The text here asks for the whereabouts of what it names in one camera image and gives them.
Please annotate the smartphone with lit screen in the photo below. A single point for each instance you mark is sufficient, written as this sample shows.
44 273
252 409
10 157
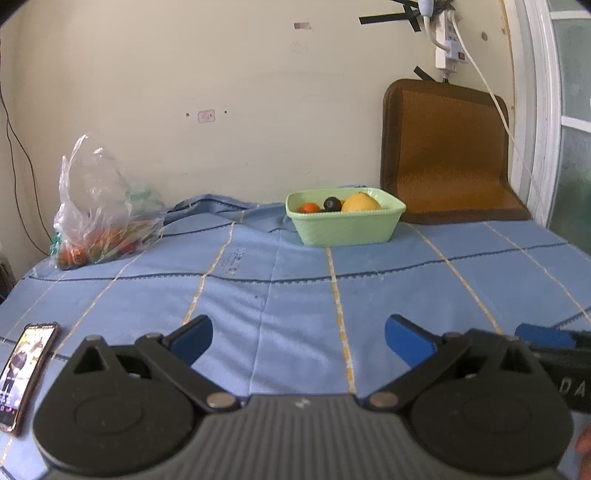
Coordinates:
21 371

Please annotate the white door frame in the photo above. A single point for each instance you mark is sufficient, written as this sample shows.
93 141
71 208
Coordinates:
550 51

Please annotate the blue bed sheet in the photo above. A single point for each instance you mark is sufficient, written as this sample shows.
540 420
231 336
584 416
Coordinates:
289 318

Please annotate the dark purple plum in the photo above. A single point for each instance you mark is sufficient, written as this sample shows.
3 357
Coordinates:
332 204

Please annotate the brown woven seat cushion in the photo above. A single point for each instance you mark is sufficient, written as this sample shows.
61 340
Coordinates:
445 154

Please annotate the large yellow fruit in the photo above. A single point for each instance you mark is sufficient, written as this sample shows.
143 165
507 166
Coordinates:
360 202

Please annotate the wall sticker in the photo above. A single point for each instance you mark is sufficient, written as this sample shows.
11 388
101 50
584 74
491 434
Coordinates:
206 116

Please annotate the white power strip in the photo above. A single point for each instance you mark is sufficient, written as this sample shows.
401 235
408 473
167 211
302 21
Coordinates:
449 53

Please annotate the small orange tangerine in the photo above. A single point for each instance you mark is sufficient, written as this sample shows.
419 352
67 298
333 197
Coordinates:
308 208

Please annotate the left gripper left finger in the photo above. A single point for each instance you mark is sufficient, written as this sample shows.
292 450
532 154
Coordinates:
170 359

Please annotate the clear plastic fruit bag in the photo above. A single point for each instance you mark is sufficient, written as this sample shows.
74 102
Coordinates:
105 213

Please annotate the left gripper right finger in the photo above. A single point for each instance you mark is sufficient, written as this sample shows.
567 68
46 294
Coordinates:
429 357

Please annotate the person's right hand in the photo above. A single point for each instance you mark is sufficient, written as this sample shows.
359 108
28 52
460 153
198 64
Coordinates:
583 448

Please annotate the light green plastic basin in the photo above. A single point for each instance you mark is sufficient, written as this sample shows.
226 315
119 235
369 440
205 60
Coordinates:
330 229

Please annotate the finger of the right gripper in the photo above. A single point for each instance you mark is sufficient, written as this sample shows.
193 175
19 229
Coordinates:
553 338

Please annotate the black tape strip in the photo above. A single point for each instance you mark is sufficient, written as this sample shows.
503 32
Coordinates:
410 14

